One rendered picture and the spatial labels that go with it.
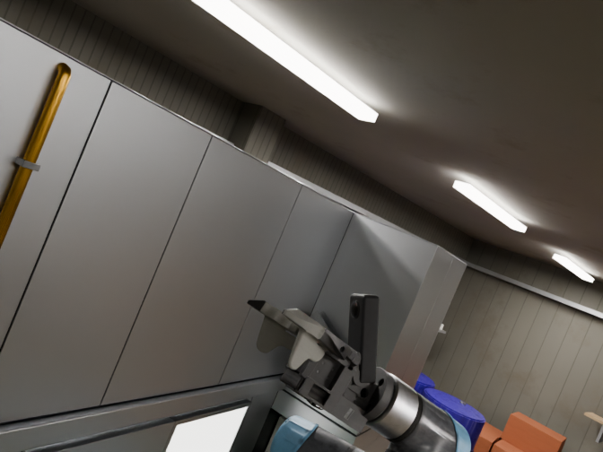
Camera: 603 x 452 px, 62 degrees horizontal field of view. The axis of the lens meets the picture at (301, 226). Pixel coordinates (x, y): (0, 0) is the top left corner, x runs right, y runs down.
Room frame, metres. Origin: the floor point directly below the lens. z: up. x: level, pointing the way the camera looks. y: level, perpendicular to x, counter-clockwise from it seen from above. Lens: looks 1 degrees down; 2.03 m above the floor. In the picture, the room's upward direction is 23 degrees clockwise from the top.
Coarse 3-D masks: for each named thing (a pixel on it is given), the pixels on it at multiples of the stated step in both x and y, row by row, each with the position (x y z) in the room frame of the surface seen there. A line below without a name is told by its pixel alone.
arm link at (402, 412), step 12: (396, 384) 0.66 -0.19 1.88; (396, 396) 0.64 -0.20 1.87; (408, 396) 0.66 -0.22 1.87; (396, 408) 0.64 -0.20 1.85; (408, 408) 0.65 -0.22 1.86; (372, 420) 0.65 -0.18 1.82; (384, 420) 0.64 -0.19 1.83; (396, 420) 0.64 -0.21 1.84; (408, 420) 0.65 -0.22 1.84; (384, 432) 0.65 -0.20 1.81; (396, 432) 0.65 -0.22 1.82
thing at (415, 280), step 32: (352, 224) 2.10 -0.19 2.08; (384, 224) 2.04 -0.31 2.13; (352, 256) 2.08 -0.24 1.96; (384, 256) 2.02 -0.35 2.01; (416, 256) 1.96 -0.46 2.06; (448, 256) 2.14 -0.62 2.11; (352, 288) 2.05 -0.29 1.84; (384, 288) 1.99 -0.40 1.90; (416, 288) 1.94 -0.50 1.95; (448, 288) 2.37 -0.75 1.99; (384, 320) 1.97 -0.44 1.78; (416, 320) 2.08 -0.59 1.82; (384, 352) 1.94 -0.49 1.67; (416, 352) 2.30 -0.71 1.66; (288, 416) 2.07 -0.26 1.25; (320, 416) 2.01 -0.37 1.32
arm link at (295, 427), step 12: (288, 420) 0.72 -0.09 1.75; (300, 420) 0.73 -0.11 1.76; (276, 432) 0.71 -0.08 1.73; (288, 432) 0.71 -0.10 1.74; (300, 432) 0.70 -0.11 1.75; (312, 432) 0.70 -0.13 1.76; (324, 432) 0.71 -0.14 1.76; (276, 444) 0.70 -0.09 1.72; (288, 444) 0.70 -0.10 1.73; (300, 444) 0.69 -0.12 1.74; (312, 444) 0.69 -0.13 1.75; (324, 444) 0.69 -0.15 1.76; (336, 444) 0.69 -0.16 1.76; (348, 444) 0.70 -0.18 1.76
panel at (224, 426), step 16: (224, 416) 1.75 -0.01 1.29; (240, 416) 1.85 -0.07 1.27; (176, 432) 1.53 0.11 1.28; (192, 432) 1.61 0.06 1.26; (208, 432) 1.69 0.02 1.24; (224, 432) 1.79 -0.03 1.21; (176, 448) 1.56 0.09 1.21; (192, 448) 1.64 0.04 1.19; (208, 448) 1.73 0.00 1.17; (224, 448) 1.83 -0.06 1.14
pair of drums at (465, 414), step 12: (420, 384) 5.20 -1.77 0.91; (432, 384) 5.35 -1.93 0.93; (432, 396) 4.82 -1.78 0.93; (444, 396) 5.02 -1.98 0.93; (444, 408) 4.67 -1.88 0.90; (456, 408) 4.75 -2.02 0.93; (468, 408) 4.96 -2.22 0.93; (456, 420) 4.62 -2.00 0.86; (468, 420) 4.62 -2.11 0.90; (480, 420) 4.70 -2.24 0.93; (468, 432) 4.63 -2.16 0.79; (480, 432) 4.77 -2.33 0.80
